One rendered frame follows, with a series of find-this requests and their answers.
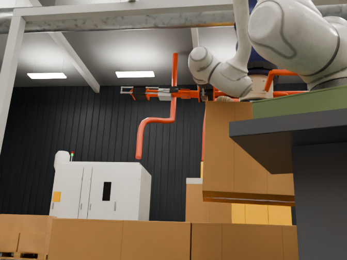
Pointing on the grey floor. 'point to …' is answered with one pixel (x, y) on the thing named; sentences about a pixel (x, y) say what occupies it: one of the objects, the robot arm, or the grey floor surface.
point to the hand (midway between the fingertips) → (204, 94)
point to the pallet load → (25, 236)
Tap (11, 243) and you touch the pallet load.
